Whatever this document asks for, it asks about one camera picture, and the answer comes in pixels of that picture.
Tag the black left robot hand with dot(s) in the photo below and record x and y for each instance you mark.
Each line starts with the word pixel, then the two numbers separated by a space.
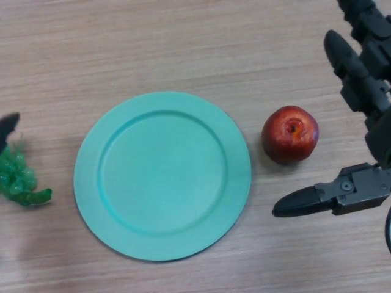
pixel 6 128

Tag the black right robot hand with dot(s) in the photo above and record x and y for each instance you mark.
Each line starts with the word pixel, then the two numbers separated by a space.
pixel 374 91

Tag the green grape bunch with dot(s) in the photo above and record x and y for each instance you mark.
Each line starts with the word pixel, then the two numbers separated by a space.
pixel 18 180

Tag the round teal plate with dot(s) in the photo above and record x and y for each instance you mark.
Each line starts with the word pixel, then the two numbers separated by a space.
pixel 162 177

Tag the red apple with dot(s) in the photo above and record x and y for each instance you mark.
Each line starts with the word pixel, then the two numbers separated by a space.
pixel 288 137

